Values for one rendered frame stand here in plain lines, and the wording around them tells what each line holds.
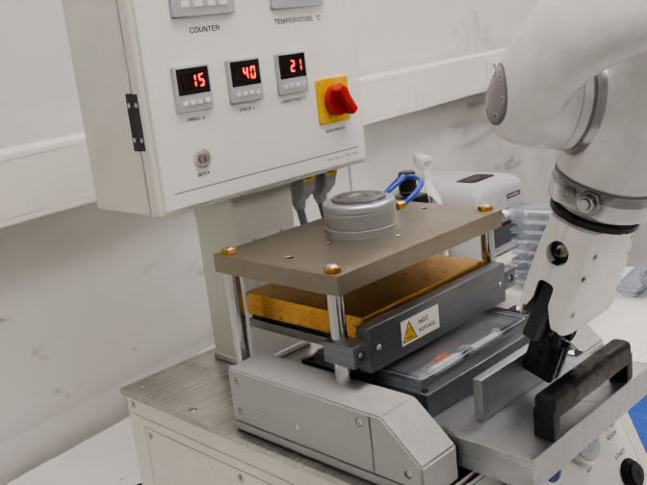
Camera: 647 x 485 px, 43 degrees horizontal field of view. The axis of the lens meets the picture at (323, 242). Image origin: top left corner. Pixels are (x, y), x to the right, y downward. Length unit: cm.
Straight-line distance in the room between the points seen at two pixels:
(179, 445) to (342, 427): 28
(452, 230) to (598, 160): 24
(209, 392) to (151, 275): 47
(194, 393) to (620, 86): 59
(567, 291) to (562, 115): 15
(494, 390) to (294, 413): 19
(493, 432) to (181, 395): 40
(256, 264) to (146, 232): 61
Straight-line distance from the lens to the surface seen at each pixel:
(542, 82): 61
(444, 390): 79
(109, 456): 130
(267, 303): 88
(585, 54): 58
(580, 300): 72
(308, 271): 77
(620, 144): 67
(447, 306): 86
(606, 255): 72
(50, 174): 124
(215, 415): 94
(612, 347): 83
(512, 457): 73
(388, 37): 200
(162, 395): 101
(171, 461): 102
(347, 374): 79
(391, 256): 80
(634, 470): 96
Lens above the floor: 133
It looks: 15 degrees down
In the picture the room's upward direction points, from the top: 6 degrees counter-clockwise
